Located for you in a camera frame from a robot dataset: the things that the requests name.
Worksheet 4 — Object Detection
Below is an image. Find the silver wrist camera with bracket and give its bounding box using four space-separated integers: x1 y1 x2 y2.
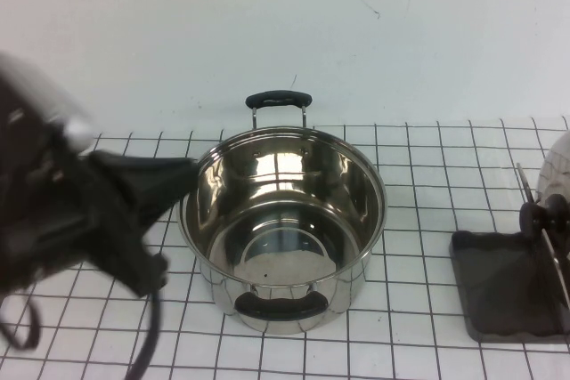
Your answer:
0 51 97 167

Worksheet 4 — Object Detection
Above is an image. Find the dark tray wire lid rack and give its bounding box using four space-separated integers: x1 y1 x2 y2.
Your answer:
449 161 570 345

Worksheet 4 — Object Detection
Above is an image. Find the white black-grid tablecloth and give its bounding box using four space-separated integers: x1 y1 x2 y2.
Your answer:
0 117 570 380

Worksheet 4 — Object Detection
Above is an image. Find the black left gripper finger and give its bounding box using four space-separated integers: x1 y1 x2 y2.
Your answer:
133 182 193 243
126 155 200 192

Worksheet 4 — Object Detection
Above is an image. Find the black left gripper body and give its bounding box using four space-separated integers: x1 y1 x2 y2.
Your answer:
26 150 169 299

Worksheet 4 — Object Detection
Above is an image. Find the stainless steel pot lid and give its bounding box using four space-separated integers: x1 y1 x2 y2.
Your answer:
518 129 570 265

